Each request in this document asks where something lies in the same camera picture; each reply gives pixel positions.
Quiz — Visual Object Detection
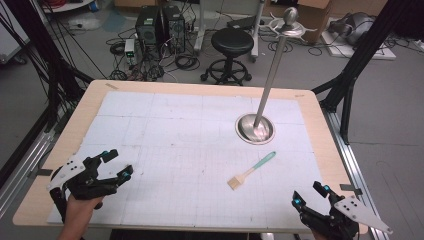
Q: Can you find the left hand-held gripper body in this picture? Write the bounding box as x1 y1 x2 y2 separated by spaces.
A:
47 155 121 224

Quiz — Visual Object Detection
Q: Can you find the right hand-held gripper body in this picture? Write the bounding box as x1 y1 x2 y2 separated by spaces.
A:
299 194 394 240

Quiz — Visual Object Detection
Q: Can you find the teal handled pastry brush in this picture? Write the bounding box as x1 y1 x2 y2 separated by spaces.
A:
227 150 277 191

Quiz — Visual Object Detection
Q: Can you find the person's left hand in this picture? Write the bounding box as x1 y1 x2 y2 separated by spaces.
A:
57 194 105 240

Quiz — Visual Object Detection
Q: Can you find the black tape strip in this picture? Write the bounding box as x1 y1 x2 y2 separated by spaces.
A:
339 183 363 196
32 168 54 178

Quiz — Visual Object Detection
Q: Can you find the white grid mat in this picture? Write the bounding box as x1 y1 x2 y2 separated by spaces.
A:
47 91 332 232

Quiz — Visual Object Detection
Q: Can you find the small grey power supply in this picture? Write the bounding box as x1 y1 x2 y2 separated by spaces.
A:
124 38 137 65

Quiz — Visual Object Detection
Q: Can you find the silver metal hook stand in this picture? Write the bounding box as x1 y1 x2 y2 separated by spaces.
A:
234 6 318 146

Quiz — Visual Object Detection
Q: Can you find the black computer tower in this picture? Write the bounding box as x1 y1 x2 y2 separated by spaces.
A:
134 5 165 52
162 4 187 55

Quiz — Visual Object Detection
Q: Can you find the white flat board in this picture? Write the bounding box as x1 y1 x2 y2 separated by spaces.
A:
320 31 398 61

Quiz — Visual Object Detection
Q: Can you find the grey bag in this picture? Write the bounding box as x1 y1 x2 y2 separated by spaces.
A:
328 12 375 47

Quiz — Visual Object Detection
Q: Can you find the black round stool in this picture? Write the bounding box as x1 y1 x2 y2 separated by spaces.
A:
200 27 255 86

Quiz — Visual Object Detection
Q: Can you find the brown cardboard box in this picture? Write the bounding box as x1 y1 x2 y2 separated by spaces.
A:
296 0 334 45

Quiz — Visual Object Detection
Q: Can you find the black laptop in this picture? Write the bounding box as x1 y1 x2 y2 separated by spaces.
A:
226 14 258 31

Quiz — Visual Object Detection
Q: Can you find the aluminium rail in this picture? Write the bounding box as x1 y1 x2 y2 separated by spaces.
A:
323 109 389 240
0 129 57 219

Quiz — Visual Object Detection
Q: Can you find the black metal frame post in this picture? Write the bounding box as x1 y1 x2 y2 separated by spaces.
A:
311 0 424 145
0 0 95 134

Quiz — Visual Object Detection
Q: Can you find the bundle of black cables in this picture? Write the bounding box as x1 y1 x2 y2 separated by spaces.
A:
105 28 202 82

